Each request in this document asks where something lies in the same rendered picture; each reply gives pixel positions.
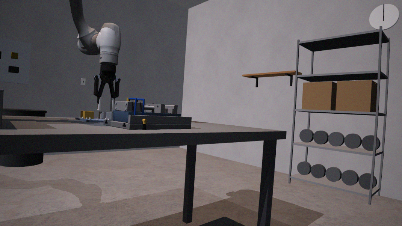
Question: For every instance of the yellow rectangular block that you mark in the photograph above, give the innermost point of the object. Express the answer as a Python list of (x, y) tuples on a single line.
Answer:
[(87, 114)]

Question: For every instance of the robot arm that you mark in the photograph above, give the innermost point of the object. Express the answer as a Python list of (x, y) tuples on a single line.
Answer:
[(106, 43)]

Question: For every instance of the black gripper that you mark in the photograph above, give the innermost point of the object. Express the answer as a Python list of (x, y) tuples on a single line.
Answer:
[(107, 75)]

